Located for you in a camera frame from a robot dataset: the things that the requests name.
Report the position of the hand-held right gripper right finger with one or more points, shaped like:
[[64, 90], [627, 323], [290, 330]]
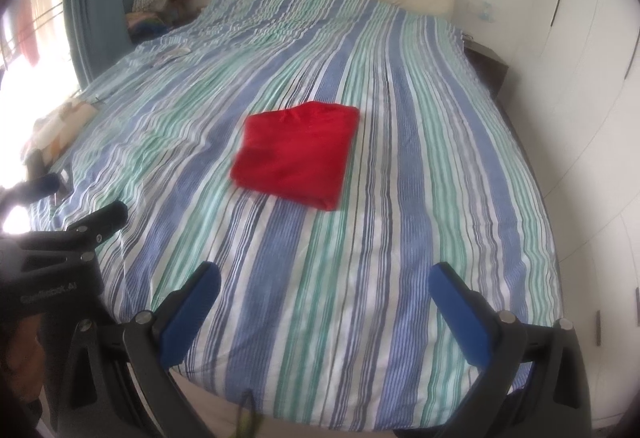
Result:
[[465, 318]]

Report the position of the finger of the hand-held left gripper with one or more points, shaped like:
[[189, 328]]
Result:
[[100, 220], [45, 183]]

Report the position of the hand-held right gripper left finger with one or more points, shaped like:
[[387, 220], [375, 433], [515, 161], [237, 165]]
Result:
[[192, 313]]

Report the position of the red shirt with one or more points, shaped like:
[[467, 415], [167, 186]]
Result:
[[295, 152]]

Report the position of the person's left forearm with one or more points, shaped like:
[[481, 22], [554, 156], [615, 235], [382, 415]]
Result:
[[20, 353]]

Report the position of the cream and orange cloth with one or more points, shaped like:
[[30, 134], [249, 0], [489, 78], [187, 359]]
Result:
[[60, 127]]

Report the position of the striped bedspread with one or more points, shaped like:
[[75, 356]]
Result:
[[350, 268]]

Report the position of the hanging red garment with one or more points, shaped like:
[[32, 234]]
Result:
[[27, 32]]

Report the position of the small white cloth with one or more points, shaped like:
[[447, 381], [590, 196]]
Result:
[[172, 53]]

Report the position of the dark nightstand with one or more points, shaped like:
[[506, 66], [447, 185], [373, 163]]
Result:
[[487, 67]]

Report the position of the white wardrobe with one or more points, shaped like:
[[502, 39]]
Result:
[[590, 67]]

